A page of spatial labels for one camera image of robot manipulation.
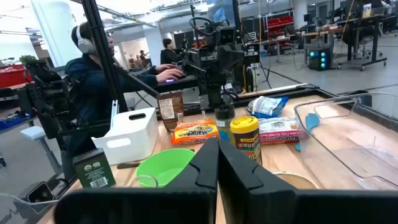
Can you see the brown paper pouch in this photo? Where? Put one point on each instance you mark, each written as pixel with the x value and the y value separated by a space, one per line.
pixel 170 110

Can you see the blue noodle packet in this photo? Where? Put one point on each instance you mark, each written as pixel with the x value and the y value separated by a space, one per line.
pixel 267 105

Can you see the teal plastic spoon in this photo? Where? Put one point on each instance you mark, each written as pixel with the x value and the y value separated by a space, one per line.
pixel 311 121

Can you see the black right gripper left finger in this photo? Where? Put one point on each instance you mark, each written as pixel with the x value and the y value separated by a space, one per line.
pixel 186 202

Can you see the black equipment stand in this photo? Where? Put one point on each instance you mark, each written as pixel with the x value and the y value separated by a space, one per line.
pixel 46 99

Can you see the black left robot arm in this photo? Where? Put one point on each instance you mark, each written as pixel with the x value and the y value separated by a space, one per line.
pixel 252 68

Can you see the white headphones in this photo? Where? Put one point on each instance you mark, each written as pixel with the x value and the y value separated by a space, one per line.
pixel 84 43

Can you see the red cart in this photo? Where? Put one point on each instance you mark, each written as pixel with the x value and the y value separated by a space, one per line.
pixel 12 77

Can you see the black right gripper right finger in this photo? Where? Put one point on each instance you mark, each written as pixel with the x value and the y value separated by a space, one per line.
pixel 264 205

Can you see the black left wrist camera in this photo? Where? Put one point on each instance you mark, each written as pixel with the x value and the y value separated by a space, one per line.
pixel 227 35

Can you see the glowing computer mouse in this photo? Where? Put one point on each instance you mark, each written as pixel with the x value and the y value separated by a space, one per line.
pixel 170 81

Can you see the orange ramen noodle packet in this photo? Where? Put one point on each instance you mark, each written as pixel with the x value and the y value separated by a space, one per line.
pixel 194 132

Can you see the green plastic bowl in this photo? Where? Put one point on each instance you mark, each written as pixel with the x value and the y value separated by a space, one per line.
pixel 164 168

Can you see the black operator desk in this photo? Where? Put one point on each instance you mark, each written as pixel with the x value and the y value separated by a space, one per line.
pixel 180 85

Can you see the green potted plant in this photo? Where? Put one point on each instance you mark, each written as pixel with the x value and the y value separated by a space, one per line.
pixel 28 59

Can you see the black computer tower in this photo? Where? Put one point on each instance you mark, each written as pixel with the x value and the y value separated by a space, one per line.
pixel 318 59

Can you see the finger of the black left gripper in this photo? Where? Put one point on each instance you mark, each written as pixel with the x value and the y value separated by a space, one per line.
pixel 227 93
pixel 210 93

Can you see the white plastic bin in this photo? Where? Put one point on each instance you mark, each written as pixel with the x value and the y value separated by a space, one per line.
pixel 130 140

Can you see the black wheeled desk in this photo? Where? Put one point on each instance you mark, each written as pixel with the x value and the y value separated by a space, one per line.
pixel 363 21

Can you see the pink ramen noodle packet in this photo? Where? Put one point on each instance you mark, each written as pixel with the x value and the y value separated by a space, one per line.
pixel 278 130

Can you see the person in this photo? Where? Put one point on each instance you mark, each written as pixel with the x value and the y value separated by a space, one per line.
pixel 143 57
pixel 171 54
pixel 93 93

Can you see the black lid spice jar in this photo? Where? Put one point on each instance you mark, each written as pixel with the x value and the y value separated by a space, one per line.
pixel 224 118

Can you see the dark green tin box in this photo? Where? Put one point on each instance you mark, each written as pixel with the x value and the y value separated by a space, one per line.
pixel 93 171

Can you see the short clear plastic bin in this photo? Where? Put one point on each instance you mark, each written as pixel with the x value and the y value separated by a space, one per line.
pixel 357 140

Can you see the yellow lid seasoning jar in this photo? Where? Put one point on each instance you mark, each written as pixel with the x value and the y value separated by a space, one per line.
pixel 247 137

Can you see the red storage shelf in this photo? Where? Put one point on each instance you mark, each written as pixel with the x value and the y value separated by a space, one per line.
pixel 280 23

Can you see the wooden top desk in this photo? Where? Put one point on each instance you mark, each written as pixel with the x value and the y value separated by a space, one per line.
pixel 323 32

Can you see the white stool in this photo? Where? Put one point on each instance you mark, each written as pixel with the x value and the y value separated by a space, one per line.
pixel 32 132

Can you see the dark metal spoon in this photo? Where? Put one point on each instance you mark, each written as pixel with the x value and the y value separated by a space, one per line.
pixel 127 165

